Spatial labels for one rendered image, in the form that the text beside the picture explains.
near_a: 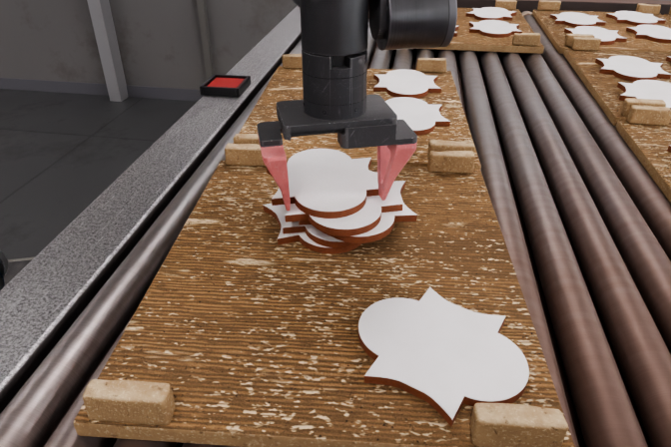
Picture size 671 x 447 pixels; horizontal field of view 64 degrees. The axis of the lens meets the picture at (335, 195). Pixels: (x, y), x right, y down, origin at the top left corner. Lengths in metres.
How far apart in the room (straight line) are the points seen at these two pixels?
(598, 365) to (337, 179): 0.30
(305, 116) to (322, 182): 0.11
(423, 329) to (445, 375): 0.05
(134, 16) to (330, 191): 3.21
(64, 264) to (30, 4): 3.50
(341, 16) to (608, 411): 0.37
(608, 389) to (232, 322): 0.31
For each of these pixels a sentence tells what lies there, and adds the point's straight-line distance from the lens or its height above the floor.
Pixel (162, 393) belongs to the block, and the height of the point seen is 0.96.
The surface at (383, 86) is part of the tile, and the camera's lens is 0.98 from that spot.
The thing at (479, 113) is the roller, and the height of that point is 0.92.
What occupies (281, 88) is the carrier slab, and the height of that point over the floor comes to 0.94.
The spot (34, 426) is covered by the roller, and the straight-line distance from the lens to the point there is 0.49.
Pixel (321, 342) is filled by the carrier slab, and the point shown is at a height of 0.94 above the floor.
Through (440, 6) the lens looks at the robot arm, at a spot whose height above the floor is 1.18.
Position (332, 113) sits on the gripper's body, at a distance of 0.46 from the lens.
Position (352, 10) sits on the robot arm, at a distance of 0.45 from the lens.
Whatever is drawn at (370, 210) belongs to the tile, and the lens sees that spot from 0.53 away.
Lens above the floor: 1.27
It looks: 31 degrees down
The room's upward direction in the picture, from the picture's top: straight up
